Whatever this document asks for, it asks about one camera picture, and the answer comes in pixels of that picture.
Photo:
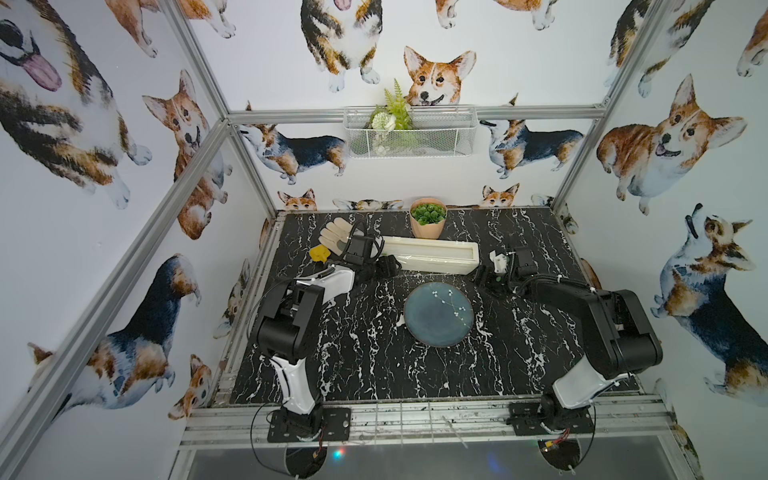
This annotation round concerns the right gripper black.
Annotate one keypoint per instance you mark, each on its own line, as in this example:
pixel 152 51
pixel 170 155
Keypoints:
pixel 486 281

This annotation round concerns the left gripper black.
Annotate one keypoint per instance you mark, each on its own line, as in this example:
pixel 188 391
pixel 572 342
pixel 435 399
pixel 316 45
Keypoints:
pixel 357 250

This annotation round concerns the cream plastic wrap dispenser box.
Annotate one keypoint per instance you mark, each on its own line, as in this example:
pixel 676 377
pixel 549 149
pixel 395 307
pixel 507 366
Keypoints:
pixel 433 256

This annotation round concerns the blue-grey ceramic plate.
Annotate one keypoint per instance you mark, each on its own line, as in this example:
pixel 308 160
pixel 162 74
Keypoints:
pixel 438 315

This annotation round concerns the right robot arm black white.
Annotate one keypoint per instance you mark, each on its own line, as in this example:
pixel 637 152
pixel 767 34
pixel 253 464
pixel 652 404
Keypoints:
pixel 616 336

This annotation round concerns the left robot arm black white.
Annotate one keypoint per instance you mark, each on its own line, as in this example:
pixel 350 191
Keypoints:
pixel 288 319

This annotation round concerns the beige work glove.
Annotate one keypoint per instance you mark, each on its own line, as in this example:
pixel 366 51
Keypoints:
pixel 335 235

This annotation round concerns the yellow toy shovel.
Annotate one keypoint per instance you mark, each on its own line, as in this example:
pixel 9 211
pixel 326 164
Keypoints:
pixel 320 254

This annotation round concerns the pink pot with green plant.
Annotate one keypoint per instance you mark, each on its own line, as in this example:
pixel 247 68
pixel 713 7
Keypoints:
pixel 427 217

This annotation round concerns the green fern with white flower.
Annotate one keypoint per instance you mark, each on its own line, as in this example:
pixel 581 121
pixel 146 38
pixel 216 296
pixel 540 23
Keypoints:
pixel 390 127

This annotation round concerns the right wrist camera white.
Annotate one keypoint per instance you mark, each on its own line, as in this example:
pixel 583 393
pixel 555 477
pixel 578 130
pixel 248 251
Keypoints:
pixel 500 262

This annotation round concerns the white wire wall basket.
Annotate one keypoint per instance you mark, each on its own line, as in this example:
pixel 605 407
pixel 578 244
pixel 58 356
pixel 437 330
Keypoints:
pixel 427 132

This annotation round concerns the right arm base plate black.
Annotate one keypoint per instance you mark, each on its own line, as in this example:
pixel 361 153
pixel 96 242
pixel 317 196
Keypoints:
pixel 540 419

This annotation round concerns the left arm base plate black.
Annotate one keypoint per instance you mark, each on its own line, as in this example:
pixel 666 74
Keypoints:
pixel 326 424

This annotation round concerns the aluminium front rail frame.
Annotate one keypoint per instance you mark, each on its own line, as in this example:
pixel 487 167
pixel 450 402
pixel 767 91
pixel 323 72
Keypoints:
pixel 432 422

